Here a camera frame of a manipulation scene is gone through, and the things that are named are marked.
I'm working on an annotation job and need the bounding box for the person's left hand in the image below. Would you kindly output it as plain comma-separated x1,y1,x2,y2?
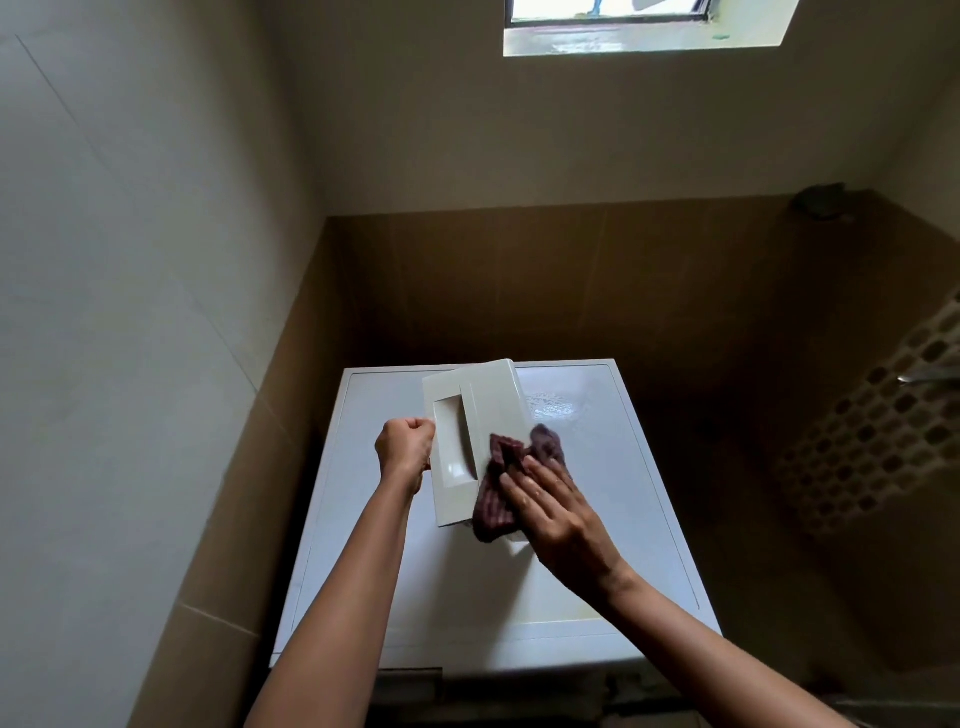
374,416,437,498

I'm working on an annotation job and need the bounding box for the white washing machine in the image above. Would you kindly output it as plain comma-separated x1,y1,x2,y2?
269,359,724,710

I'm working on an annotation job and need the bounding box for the metal wall tap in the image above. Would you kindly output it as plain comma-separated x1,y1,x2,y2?
896,365,960,388

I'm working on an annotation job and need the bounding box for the person's right hand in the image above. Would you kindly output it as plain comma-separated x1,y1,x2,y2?
498,452,637,603

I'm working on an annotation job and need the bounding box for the person's left forearm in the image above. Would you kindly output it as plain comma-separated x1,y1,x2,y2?
245,479,423,728

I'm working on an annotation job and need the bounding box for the person's right forearm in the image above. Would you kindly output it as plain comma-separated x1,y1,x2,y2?
599,569,858,728

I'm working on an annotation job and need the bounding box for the dark round basin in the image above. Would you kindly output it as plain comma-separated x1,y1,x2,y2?
824,695,960,728

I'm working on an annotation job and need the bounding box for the perforated plastic basket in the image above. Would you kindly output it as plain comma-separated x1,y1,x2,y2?
776,288,960,535

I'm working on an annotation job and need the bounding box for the red checkered cloth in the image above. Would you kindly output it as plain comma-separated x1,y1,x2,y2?
471,423,577,545

